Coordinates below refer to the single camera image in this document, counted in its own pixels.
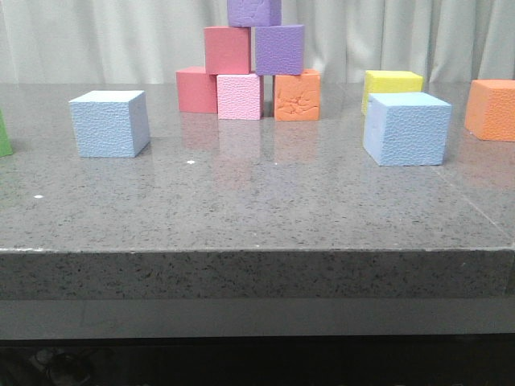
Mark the top purple foam block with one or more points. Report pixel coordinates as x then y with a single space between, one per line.
254 13

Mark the purple foam block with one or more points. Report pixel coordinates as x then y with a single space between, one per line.
279 50
254 13

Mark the red foam block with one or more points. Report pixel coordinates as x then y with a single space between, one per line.
227 50
196 90

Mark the light blue foam block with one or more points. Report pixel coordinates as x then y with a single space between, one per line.
110 124
406 129

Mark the upper red foam block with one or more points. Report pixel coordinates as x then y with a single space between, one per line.
227 50

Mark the orange foam block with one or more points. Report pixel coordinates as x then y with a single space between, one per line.
490 110
297 98

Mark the white curtain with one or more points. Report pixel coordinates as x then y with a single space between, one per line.
131 42

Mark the green foam block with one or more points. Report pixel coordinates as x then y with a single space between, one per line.
5 146

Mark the lower red foam block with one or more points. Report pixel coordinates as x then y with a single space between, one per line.
196 90

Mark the yellow foam block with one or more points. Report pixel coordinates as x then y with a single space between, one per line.
384 81

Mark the orange foam block right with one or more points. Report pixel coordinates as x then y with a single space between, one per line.
490 110

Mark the orange foam block centre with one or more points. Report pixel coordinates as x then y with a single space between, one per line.
297 98

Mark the pink foam block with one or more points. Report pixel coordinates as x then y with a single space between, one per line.
240 97

